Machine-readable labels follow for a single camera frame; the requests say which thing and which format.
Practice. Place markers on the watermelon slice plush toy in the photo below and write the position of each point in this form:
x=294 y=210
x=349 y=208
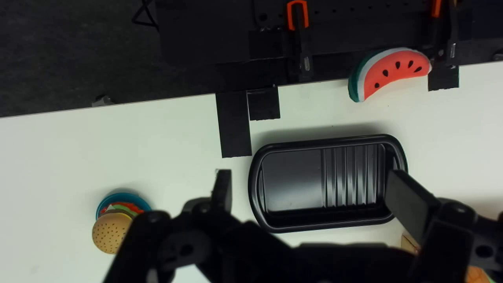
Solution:
x=383 y=68

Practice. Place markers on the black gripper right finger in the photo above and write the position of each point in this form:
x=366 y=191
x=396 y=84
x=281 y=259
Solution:
x=410 y=203

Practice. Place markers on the black table clamp bracket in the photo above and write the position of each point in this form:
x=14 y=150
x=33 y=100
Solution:
x=232 y=108

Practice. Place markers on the black plastic tray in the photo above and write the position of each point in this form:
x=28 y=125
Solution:
x=316 y=185

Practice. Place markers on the burger plush toy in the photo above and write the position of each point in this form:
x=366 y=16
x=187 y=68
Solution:
x=114 y=215

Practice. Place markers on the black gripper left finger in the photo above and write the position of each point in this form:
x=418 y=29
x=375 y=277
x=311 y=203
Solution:
x=221 y=196

